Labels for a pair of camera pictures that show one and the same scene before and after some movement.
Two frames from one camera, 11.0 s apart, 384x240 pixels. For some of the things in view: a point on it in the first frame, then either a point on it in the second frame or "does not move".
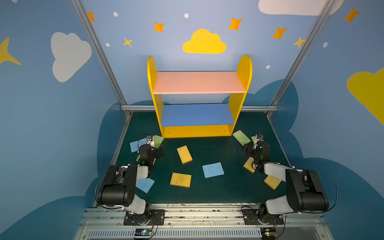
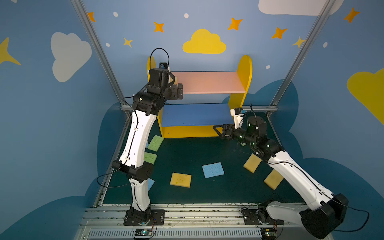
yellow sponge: (181, 179) does not move
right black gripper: (250, 150) to (228, 132)
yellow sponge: (248, 165) does not move
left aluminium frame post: (81, 11) does not move
